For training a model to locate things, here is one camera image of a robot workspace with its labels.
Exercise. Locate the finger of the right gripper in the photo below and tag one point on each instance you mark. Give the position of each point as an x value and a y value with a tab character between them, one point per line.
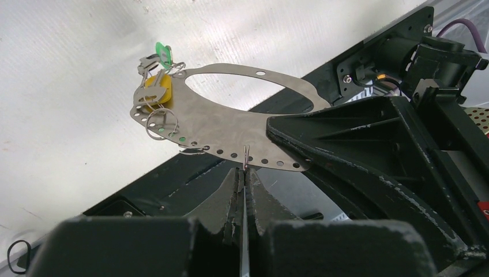
371	157

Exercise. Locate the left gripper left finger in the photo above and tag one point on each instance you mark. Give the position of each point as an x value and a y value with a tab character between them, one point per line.
200	243

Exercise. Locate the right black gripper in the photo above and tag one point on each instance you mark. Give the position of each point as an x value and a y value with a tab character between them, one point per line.
439	70

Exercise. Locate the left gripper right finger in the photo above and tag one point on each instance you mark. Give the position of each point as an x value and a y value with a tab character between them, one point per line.
281	244

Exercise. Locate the yellow tag key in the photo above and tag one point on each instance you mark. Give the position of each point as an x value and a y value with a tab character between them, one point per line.
154	92

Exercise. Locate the green tag key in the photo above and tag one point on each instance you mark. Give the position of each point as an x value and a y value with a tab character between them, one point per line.
162	56

